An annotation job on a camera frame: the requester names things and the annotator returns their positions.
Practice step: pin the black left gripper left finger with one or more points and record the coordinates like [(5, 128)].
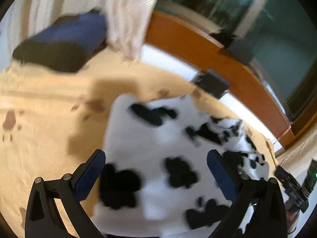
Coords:
[(42, 216)]

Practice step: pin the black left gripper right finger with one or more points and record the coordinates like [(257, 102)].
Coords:
[(269, 217)]

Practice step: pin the black white cow-print fleece garment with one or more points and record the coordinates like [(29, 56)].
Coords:
[(156, 180)]

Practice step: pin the person's right hand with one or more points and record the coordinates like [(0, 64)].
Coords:
[(292, 220)]

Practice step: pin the beige right curtain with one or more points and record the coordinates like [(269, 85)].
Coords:
[(297, 159)]

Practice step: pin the tan spotted bed blanket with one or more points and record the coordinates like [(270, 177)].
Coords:
[(51, 122)]

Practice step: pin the black box on bed edge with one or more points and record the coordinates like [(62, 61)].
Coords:
[(211, 83)]

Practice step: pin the dark grey box on sill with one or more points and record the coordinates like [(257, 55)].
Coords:
[(236, 47)]

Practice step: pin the wooden framed window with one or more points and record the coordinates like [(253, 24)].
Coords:
[(264, 51)]

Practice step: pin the folded navy black knit sweater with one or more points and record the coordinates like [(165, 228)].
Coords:
[(66, 45)]

